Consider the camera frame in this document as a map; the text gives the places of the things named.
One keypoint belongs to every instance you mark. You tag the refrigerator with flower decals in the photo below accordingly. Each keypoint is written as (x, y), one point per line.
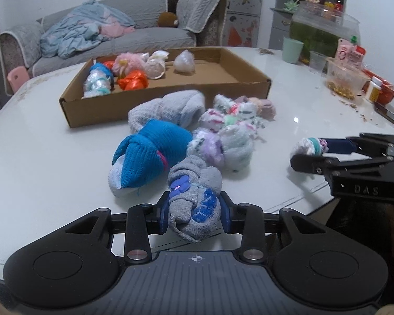
(239, 13)

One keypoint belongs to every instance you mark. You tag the small blue sock bundle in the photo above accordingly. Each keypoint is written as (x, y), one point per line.
(101, 70)

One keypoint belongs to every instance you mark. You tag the shallow cardboard box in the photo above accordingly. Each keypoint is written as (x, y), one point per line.
(213, 72)

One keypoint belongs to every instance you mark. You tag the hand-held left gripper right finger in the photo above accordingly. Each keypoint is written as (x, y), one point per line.
(225, 216)

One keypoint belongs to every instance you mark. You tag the small orange bag bundle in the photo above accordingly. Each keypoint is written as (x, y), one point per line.
(110, 64)

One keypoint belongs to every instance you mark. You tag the glass fish tank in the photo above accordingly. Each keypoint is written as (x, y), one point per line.
(318, 32)

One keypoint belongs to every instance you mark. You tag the green capped sauce bottle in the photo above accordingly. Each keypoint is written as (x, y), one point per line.
(353, 40)

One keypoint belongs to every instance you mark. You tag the pink plastic stool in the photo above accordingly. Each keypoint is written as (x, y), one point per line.
(18, 77)

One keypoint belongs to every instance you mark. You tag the light blue blanket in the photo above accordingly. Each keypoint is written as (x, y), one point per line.
(72, 36)

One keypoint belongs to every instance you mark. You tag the red white snack packet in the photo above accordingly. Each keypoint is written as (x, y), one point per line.
(346, 52)

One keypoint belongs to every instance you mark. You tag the clear bowl of golden nuts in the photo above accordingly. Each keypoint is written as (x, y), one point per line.
(346, 78)

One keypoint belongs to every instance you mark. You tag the white plastic bag bundle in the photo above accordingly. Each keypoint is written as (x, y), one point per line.
(156, 67)

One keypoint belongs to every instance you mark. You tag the green cup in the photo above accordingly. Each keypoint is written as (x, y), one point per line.
(292, 51)

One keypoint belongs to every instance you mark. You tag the white medicine bottle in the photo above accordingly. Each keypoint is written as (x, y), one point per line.
(373, 90)

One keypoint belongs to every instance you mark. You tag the large blue sock bundle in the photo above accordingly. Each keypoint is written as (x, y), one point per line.
(151, 151)

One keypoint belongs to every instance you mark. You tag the pink fluffy bundle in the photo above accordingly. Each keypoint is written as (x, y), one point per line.
(128, 62)

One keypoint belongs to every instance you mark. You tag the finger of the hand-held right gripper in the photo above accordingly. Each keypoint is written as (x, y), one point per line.
(339, 146)
(315, 164)

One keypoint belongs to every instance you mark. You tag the grey sofa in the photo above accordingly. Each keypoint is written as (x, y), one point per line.
(157, 37)

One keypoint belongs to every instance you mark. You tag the orange plastic bag bundle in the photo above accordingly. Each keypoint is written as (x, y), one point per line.
(133, 80)

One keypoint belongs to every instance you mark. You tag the pile of seed shells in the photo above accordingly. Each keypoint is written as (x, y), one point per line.
(266, 51)

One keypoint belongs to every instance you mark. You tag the small white teal sock bundle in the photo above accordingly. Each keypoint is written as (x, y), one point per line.
(307, 146)

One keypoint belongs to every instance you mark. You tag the clear plastic cup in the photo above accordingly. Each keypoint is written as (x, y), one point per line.
(317, 62)

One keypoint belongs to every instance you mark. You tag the grey white towel sock bundle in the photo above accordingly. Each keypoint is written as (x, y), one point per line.
(170, 108)

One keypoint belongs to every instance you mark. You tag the small green plant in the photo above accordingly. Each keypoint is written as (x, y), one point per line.
(291, 5)

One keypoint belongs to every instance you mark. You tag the brown plush toy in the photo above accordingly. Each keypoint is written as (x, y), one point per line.
(167, 19)

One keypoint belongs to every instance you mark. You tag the clear teal plastic bag bundle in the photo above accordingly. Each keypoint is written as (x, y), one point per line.
(97, 85)

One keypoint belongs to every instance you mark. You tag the grey sock bundle blue print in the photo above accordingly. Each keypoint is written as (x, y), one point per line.
(190, 223)

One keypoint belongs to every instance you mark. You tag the white lavender sock bundle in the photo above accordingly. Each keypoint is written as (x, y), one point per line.
(205, 146)

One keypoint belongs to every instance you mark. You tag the pink cloth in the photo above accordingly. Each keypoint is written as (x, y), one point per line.
(115, 29)

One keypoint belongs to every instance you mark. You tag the pink beige sock bundle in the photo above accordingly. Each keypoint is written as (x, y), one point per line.
(266, 110)

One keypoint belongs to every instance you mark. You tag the grey cabinet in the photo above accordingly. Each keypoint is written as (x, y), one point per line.
(277, 29)

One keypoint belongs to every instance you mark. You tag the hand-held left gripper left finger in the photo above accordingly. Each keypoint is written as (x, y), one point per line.
(163, 213)

